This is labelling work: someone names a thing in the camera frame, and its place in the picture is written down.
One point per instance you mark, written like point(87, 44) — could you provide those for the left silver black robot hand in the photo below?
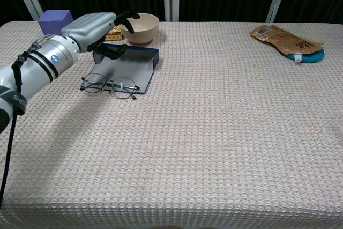
point(88, 29)

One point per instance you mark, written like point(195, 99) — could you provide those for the blue patterned box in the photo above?
point(131, 68)

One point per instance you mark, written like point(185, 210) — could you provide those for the thin-framed eyeglasses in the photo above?
point(122, 87)

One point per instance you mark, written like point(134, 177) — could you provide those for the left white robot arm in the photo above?
point(45, 65)

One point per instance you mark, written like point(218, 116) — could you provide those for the yellow red printed box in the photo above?
point(113, 36)

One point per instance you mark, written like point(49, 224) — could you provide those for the table with beige tablecloth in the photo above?
point(201, 137)

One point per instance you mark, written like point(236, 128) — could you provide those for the purple foam cube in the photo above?
point(53, 20)

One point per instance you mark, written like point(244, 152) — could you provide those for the beige bowl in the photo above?
point(146, 30)

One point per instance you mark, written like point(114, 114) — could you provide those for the brown spouted pouch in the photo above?
point(284, 38)

